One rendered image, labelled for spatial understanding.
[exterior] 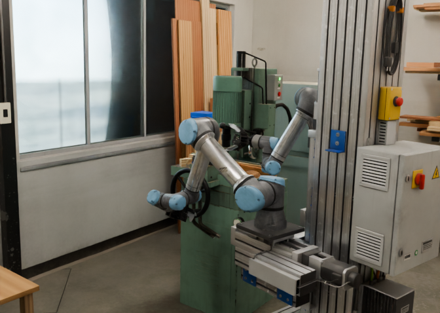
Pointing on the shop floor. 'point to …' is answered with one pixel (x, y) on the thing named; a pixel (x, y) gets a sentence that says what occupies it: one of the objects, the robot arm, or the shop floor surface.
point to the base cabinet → (216, 266)
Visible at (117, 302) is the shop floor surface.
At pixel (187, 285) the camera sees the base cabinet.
